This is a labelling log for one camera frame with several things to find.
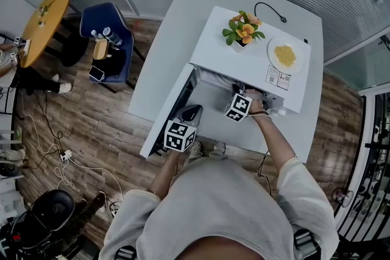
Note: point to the person's beige sweatshirt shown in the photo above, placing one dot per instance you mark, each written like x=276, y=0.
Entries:
x=219, y=207

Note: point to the person's right hand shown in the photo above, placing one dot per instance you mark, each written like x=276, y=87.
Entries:
x=256, y=106

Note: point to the person's shoe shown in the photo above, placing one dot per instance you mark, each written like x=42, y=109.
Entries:
x=196, y=149
x=220, y=147

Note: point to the white plate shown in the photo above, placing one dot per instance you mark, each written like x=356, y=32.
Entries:
x=297, y=48

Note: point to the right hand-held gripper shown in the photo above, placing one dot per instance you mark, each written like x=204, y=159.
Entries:
x=239, y=106

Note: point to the round yellow table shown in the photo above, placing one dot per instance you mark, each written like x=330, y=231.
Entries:
x=45, y=30

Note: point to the blue armchair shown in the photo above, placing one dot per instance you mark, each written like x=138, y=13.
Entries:
x=100, y=16

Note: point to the clear plastic bottle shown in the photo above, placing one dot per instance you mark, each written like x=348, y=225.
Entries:
x=112, y=36
x=94, y=34

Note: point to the person's right forearm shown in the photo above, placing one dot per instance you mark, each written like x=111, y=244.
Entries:
x=272, y=137

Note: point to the black bag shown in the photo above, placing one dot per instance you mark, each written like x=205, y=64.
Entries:
x=117, y=62

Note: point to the white microwave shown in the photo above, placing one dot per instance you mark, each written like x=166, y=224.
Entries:
x=253, y=62

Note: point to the white tablet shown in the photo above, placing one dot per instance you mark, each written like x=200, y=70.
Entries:
x=96, y=73

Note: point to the orange flower plant white pot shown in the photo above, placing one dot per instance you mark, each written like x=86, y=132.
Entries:
x=243, y=32

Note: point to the small black fan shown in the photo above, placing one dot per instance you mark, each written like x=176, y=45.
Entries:
x=342, y=196

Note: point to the person's right shoe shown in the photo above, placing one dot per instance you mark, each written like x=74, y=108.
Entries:
x=220, y=147

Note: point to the small flower table decoration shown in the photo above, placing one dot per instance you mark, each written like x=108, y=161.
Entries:
x=45, y=10

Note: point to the black office chair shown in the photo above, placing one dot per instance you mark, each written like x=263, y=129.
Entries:
x=50, y=216

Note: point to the black round stool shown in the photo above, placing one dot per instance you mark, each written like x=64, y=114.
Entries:
x=74, y=50

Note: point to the person's left forearm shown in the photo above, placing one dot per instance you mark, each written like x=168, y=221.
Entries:
x=166, y=172

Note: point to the white power strip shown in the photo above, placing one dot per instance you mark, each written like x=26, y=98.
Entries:
x=66, y=155

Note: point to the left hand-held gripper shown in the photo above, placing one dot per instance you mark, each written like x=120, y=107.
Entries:
x=179, y=137

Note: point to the person's left shoe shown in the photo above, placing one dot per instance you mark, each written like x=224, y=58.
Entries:
x=196, y=149

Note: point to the yellow macaroni pasta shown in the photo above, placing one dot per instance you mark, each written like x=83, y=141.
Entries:
x=285, y=54

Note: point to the yellow lidded box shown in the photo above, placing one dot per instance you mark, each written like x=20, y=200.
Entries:
x=100, y=50

